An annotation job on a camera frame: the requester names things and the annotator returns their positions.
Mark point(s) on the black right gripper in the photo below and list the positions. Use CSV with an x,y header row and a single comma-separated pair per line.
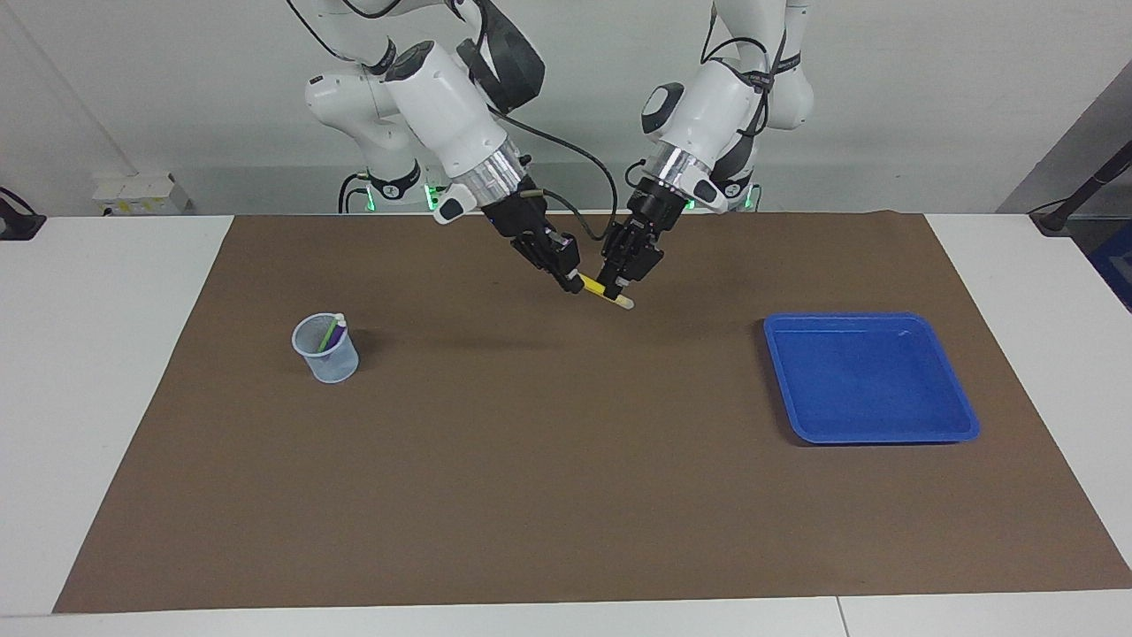
x,y
522,217

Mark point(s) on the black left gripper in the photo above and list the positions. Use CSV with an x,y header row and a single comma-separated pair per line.
x,y
654,208

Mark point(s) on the yellow marker pen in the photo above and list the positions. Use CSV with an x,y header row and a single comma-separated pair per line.
x,y
594,287

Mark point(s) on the purple marker pen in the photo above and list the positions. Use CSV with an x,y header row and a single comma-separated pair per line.
x,y
340,329

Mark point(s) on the green marker pen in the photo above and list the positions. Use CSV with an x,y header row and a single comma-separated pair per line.
x,y
327,337

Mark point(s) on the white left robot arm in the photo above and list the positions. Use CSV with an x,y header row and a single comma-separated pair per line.
x,y
734,97

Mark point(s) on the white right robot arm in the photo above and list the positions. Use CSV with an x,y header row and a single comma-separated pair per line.
x,y
442,106

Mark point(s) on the blue plastic tray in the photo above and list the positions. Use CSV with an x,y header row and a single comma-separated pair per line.
x,y
871,380

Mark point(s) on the brown table mat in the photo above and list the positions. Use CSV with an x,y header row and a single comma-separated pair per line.
x,y
566,487

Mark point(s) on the translucent plastic pen cup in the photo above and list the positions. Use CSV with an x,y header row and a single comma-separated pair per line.
x,y
329,363

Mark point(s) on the black angled pole stand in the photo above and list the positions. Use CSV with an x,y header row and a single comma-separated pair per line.
x,y
1083,190

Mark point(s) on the blue box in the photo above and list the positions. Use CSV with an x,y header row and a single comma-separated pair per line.
x,y
1116,274

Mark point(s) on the black clamp stand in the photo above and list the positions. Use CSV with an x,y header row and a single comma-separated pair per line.
x,y
18,221

